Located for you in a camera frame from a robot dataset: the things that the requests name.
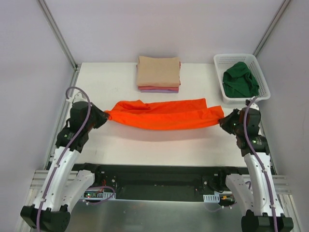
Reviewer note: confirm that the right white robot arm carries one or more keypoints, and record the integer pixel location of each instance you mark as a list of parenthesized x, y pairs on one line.
[(260, 206)]

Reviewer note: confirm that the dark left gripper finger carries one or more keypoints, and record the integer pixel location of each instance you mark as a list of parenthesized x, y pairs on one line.
[(101, 115), (99, 123)]

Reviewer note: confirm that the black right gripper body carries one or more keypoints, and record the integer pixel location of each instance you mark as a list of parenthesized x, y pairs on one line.
[(230, 122)]

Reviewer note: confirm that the white plastic basket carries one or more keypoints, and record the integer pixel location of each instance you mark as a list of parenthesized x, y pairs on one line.
[(225, 61)]

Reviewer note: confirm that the folded purple t-shirt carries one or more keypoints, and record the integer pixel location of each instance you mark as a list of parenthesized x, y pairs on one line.
[(159, 91)]

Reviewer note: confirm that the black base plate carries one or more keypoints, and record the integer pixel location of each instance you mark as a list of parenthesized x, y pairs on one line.
[(161, 183)]

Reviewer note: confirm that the aluminium frame post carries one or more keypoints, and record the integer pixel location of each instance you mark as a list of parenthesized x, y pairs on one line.
[(57, 33), (271, 27)]

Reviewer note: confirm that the right aluminium frame post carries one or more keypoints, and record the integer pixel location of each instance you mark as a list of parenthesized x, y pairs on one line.
[(271, 27)]

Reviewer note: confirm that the green t-shirt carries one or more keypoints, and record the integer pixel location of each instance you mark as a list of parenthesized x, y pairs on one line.
[(239, 82)]

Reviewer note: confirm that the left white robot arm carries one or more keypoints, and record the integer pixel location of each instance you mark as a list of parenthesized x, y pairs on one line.
[(51, 209)]

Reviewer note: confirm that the folded pink t-shirt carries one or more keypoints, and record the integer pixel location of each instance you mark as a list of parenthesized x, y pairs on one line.
[(144, 88)]

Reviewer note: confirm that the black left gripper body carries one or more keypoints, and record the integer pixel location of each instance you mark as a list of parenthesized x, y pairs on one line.
[(97, 116)]

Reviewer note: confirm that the white cable duct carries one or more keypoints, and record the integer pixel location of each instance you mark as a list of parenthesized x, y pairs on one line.
[(93, 195), (215, 198)]

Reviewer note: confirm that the right white cable duct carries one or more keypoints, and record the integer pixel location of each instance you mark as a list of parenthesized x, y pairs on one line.
[(215, 198)]

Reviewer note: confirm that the left white cable duct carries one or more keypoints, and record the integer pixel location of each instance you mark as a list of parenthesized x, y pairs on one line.
[(93, 195)]

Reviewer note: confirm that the left aluminium frame post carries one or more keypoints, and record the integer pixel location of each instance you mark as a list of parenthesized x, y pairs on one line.
[(57, 33)]

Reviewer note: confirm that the orange t-shirt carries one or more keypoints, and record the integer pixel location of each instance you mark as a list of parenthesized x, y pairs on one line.
[(166, 116)]

